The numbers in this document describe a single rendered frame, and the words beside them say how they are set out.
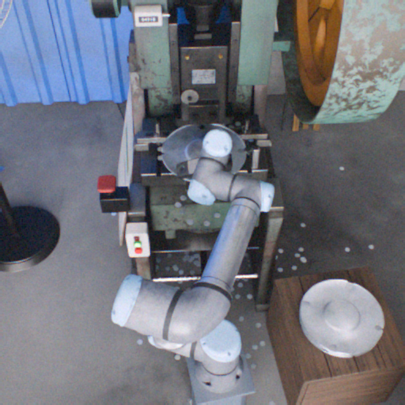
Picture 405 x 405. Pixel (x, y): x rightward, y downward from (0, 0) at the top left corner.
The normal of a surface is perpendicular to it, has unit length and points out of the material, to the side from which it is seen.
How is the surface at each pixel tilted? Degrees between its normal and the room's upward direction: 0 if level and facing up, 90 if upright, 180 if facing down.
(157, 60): 90
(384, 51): 86
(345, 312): 0
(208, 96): 90
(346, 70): 91
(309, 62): 23
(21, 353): 0
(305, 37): 31
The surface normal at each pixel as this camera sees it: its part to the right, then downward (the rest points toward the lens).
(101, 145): 0.00, -0.65
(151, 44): 0.05, 0.76
